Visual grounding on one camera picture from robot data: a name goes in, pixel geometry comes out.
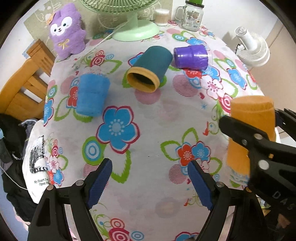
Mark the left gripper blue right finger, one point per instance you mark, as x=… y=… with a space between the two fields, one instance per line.
x=214 y=196

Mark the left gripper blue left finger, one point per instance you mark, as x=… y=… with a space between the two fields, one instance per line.
x=84 y=194

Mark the blue cup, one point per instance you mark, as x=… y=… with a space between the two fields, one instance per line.
x=92 y=93

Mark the purple cup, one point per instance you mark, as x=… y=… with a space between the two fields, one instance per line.
x=193 y=57

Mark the teal cup with orange rim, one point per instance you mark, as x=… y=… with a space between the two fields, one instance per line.
x=149 y=70

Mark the green cup on jar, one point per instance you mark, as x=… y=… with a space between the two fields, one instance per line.
x=196 y=1

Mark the white printed bag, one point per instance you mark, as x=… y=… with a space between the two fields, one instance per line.
x=35 y=167

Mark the floral tablecloth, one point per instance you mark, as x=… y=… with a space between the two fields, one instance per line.
x=149 y=137

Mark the dark clothes pile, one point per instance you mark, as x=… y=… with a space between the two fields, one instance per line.
x=14 y=139

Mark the orange wooden chair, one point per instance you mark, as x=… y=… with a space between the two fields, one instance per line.
x=24 y=94

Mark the white floor fan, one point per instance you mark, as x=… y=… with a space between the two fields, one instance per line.
x=255 y=51

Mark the purple plush bunny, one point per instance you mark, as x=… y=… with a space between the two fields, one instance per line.
x=66 y=33

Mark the glass mason jar mug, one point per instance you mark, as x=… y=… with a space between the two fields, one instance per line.
x=190 y=16

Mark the green desk fan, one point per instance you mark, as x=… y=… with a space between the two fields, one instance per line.
x=132 y=29

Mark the cotton swab container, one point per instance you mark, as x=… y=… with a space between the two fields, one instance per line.
x=161 y=17

